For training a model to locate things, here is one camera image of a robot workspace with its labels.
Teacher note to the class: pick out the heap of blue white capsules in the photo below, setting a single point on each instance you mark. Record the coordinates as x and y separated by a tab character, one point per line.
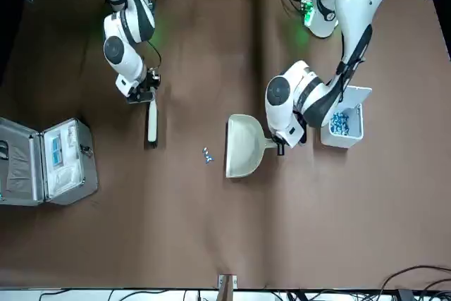
340	124

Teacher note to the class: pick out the silver aluminium case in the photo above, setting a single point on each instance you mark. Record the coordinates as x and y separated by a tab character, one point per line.
70	160

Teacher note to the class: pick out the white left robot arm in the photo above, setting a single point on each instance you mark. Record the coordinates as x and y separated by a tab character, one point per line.
356	5

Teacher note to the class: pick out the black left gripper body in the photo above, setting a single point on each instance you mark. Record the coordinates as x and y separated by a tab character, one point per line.
303	132

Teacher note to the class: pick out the white flip lid trash can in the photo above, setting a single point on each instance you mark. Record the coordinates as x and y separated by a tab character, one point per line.
343	140

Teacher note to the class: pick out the aluminium camera post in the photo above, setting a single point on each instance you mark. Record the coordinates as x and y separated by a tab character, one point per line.
227	287

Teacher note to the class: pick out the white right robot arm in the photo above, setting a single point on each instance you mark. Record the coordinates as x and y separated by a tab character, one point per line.
121	58

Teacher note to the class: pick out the pale green plastic dustpan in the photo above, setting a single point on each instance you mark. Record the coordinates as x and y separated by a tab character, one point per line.
243	146

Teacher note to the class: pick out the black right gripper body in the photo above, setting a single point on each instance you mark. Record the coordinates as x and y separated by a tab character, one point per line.
142	94

